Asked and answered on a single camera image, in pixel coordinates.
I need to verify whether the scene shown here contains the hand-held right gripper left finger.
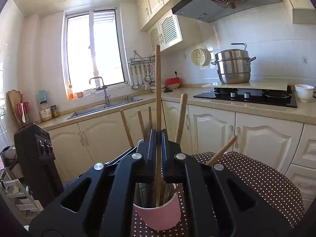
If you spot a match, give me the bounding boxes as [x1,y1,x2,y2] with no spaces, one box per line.
[29,128,158,237]

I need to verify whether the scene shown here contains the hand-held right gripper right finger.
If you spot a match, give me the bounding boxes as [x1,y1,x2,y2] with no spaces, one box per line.
[162,129,292,237]

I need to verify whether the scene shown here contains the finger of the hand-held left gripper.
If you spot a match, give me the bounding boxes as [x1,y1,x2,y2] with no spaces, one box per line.
[106,147,139,166]

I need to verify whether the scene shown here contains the bundle of wooden chopsticks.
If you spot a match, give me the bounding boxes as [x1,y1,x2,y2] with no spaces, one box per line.
[120,93,238,206]

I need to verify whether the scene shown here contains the slender wooden chopstick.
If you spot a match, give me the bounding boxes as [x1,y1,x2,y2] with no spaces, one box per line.
[155,45,162,206]

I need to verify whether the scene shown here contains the brown polka dot tablecloth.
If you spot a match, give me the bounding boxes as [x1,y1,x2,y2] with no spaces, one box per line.
[130,151,305,237]

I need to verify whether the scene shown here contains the stainless steel sink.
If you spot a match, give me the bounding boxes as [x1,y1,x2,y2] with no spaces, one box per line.
[67,96,144,119]

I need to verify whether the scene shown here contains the metal faucet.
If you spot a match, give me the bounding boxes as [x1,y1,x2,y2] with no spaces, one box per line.
[89,76,111,105]

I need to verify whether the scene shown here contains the metal ladle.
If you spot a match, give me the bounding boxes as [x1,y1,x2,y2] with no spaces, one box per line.
[131,65,139,90]
[139,65,148,91]

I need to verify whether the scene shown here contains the metal spatula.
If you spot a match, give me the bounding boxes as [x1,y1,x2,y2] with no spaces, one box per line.
[149,65,156,87]

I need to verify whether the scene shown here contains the cream lower kitchen cabinets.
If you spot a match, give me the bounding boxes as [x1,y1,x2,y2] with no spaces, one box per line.
[46,101,316,203]

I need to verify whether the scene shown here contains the glass jar with label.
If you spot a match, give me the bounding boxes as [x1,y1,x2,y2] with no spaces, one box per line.
[40,100,53,122]

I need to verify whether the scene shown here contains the white storage rack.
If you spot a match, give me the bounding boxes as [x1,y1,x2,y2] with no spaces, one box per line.
[0,168,43,213]

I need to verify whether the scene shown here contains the black glass cooktop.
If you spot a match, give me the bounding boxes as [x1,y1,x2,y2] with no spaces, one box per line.
[193,86,298,108]

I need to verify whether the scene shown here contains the beige kitchen countertop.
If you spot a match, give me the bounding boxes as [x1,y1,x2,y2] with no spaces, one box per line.
[41,84,316,131]

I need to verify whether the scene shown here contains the kitchen window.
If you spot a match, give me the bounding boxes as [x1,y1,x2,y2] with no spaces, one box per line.
[62,8,130,95]

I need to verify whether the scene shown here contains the black silver rice cooker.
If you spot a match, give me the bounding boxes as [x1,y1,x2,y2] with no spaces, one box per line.
[0,146,18,169]

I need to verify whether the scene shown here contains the wooden cutting board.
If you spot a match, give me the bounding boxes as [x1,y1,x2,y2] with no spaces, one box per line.
[7,90,25,128]

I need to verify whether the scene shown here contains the cream plastic colander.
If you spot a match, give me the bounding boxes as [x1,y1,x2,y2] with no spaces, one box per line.
[191,48,211,67]

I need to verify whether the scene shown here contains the stainless steel steamer pot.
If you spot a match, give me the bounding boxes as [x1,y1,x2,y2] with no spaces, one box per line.
[211,43,256,84]

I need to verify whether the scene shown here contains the small lattice door cabinet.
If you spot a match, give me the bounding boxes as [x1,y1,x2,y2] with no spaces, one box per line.
[147,10,183,52]

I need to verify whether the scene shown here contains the white bowl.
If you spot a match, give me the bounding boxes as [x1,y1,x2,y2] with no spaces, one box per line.
[294,84,315,102]

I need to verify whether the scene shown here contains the metal wall utensil rack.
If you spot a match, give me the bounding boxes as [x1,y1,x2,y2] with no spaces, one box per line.
[128,50,157,66]

